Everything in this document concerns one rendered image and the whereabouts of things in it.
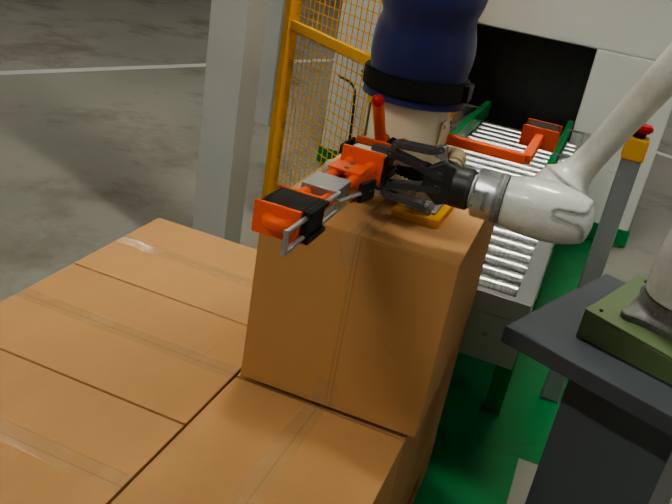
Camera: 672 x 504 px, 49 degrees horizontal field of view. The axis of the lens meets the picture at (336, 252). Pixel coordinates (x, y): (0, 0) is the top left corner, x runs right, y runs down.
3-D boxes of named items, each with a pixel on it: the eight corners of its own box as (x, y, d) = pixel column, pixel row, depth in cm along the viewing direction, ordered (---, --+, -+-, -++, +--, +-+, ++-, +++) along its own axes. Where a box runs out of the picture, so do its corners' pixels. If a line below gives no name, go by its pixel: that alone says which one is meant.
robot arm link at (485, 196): (493, 230, 130) (460, 221, 132) (502, 215, 138) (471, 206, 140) (506, 182, 126) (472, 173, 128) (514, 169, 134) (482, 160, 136)
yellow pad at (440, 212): (431, 174, 181) (436, 155, 179) (471, 185, 179) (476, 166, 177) (389, 216, 152) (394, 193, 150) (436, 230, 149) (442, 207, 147)
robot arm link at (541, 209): (492, 229, 128) (500, 227, 141) (584, 256, 124) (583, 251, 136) (511, 168, 127) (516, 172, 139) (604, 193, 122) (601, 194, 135)
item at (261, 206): (275, 213, 116) (279, 183, 114) (318, 226, 114) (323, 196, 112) (250, 230, 109) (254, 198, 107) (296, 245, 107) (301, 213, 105)
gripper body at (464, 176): (474, 174, 129) (423, 160, 131) (463, 218, 132) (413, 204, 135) (483, 163, 135) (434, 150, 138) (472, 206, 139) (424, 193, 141)
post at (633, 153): (541, 388, 279) (628, 132, 237) (559, 395, 277) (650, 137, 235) (539, 398, 273) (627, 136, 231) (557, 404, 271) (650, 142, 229)
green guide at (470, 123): (470, 111, 425) (474, 96, 422) (488, 115, 423) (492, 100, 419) (382, 186, 287) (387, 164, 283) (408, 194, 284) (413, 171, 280)
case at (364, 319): (334, 273, 214) (358, 140, 198) (469, 315, 204) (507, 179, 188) (239, 375, 162) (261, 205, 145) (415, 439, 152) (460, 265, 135)
